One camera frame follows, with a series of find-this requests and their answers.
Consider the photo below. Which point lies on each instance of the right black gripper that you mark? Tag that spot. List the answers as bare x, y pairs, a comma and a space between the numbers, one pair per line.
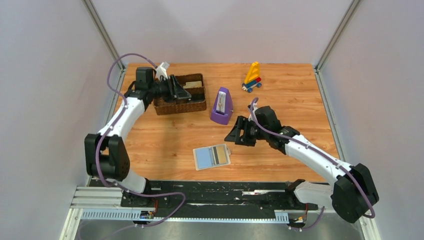
247, 131

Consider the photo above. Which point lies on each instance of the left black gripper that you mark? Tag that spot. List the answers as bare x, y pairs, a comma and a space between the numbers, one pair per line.
171, 88

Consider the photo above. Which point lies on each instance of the white card holder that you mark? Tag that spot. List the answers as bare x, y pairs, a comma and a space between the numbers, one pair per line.
203, 157

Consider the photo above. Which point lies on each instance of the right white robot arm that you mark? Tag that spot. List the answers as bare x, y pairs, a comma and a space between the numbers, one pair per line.
350, 189

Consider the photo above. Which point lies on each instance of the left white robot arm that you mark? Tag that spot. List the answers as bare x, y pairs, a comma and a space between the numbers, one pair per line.
106, 156

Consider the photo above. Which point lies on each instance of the beige card in basket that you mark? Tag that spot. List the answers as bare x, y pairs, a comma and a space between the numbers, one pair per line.
193, 84

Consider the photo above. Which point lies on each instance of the purple metronome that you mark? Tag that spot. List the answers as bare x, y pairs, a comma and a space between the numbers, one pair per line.
223, 107

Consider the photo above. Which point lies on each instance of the brown wicker divided basket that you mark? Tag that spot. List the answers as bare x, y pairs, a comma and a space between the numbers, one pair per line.
183, 106

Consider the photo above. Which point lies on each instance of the colourful toy block car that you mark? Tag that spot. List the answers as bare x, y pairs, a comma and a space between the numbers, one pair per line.
252, 79

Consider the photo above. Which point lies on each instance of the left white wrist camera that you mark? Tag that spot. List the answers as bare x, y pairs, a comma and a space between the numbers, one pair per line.
161, 71

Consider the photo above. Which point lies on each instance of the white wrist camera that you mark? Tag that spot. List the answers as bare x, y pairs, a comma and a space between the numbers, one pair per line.
252, 108
161, 71

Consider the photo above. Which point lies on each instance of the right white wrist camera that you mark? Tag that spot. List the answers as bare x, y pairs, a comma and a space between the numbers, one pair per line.
252, 108

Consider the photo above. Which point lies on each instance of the left aluminium frame post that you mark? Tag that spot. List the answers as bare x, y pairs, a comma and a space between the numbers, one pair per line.
95, 17

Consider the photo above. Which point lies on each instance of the aluminium frame post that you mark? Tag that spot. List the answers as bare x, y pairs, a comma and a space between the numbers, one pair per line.
95, 17
345, 20

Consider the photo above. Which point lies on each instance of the white slotted cable duct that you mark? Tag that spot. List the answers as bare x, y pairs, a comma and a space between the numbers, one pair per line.
138, 215

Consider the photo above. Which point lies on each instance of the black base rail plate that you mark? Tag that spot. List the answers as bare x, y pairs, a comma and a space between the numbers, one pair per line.
217, 199

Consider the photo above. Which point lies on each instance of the right aluminium frame post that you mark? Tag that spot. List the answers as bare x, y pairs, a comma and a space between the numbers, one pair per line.
345, 20

